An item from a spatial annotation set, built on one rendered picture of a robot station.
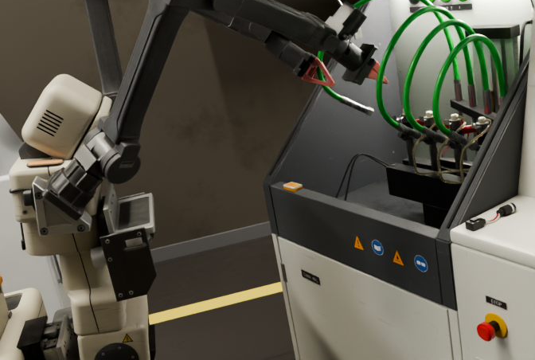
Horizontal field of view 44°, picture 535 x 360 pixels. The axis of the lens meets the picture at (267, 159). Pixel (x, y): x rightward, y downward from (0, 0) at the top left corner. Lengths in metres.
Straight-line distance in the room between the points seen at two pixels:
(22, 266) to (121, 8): 1.43
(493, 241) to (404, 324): 0.40
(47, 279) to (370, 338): 1.79
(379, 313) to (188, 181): 2.32
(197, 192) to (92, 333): 2.32
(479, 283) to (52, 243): 0.92
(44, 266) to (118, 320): 1.56
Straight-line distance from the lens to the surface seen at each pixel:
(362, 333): 1.79
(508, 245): 1.31
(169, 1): 1.19
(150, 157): 3.79
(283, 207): 1.86
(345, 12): 1.58
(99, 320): 1.61
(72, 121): 1.47
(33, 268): 3.16
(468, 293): 1.43
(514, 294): 1.34
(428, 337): 1.59
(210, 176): 3.84
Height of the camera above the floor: 1.56
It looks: 16 degrees down
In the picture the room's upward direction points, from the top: 11 degrees counter-clockwise
